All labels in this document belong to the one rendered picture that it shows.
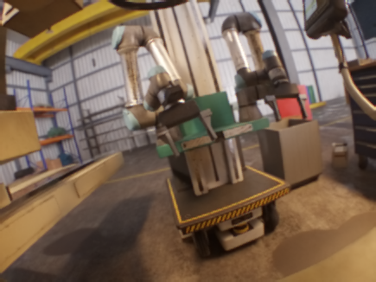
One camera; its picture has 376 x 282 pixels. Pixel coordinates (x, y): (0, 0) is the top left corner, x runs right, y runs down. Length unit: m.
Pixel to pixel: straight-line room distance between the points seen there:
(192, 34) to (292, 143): 1.14
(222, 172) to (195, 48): 0.86
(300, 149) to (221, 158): 0.73
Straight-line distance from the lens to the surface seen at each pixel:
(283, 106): 4.00
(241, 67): 0.95
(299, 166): 1.72
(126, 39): 0.95
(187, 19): 1.42
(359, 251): 0.33
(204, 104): 1.15
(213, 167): 1.28
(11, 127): 0.46
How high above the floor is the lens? 0.83
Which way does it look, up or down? 7 degrees down
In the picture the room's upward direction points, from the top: 14 degrees counter-clockwise
